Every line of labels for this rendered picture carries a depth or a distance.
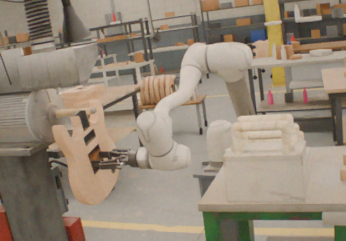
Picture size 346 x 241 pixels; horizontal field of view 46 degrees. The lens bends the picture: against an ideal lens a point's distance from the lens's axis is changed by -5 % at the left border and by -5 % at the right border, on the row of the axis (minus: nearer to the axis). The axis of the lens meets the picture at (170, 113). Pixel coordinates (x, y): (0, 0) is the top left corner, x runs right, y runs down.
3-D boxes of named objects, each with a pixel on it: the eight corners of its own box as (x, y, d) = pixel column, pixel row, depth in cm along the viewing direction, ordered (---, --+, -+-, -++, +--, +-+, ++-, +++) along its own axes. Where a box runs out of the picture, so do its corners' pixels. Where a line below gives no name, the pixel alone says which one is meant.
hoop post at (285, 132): (282, 154, 135) (280, 126, 133) (283, 151, 138) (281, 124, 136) (291, 154, 134) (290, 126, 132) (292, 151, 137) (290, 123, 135)
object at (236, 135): (233, 155, 142) (230, 128, 140) (235, 152, 145) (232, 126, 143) (242, 155, 140) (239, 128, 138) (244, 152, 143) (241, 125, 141)
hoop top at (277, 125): (230, 133, 140) (229, 124, 139) (232, 130, 143) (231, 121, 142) (290, 131, 132) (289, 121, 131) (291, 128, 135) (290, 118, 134)
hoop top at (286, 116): (235, 126, 147) (235, 117, 147) (238, 124, 150) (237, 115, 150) (292, 124, 139) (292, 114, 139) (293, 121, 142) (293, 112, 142)
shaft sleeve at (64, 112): (57, 118, 184) (55, 111, 183) (60, 115, 187) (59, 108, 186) (91, 115, 178) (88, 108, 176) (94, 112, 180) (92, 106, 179)
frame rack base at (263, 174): (227, 202, 146) (221, 156, 142) (236, 185, 159) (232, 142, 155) (305, 202, 135) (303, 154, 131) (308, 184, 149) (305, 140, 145)
